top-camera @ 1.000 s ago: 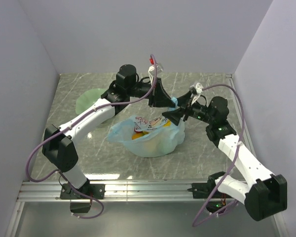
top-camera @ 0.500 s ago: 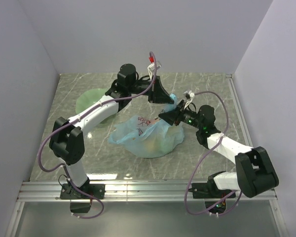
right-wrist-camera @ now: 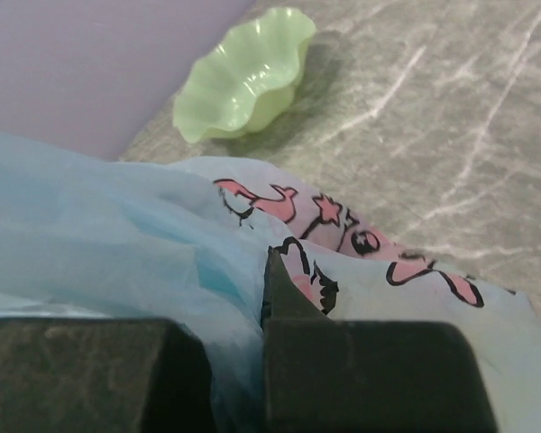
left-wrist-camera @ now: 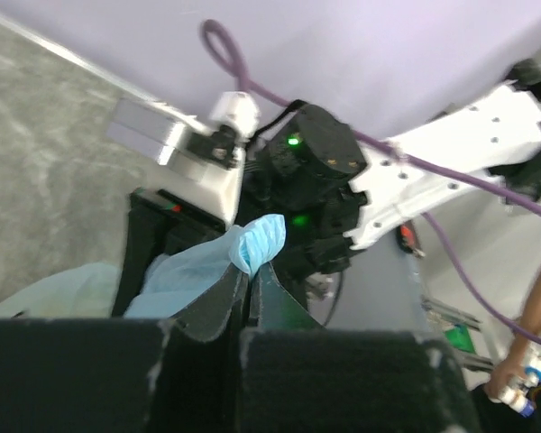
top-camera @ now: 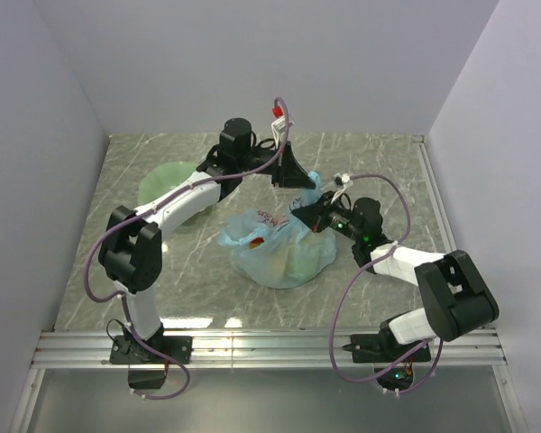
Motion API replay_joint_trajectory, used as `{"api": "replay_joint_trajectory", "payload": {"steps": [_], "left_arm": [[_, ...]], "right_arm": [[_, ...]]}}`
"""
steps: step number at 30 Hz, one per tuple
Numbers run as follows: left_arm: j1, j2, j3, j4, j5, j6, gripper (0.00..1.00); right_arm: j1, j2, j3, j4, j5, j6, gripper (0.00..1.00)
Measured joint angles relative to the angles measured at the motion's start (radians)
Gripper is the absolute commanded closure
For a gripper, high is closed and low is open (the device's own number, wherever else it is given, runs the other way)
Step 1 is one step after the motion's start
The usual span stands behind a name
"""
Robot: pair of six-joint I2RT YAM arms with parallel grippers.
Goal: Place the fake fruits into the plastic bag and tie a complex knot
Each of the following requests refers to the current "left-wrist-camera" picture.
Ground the person's forearm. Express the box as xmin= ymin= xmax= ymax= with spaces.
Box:
xmin=511 ymin=259 xmax=541 ymax=362

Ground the aluminium rail frame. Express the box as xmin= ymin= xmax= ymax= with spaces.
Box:
xmin=0 ymin=8 xmax=497 ymax=375

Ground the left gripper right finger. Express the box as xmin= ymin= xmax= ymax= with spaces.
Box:
xmin=247 ymin=263 xmax=323 ymax=331

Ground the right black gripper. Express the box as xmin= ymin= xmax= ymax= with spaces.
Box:
xmin=241 ymin=103 xmax=368 ymax=281

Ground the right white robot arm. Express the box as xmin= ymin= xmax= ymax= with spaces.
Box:
xmin=109 ymin=61 xmax=541 ymax=316

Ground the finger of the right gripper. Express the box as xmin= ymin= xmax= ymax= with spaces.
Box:
xmin=112 ymin=188 xmax=226 ymax=317

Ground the light blue plastic bag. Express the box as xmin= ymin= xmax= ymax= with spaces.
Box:
xmin=0 ymin=214 xmax=286 ymax=318

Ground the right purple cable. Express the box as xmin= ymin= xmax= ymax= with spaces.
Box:
xmin=200 ymin=18 xmax=541 ymax=351

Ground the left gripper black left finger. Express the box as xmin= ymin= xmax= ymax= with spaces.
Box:
xmin=145 ymin=265 xmax=250 ymax=432

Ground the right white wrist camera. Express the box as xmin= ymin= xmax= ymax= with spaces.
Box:
xmin=106 ymin=91 xmax=260 ymax=227

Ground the person's hand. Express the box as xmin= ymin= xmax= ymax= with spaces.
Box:
xmin=484 ymin=352 xmax=525 ymax=400

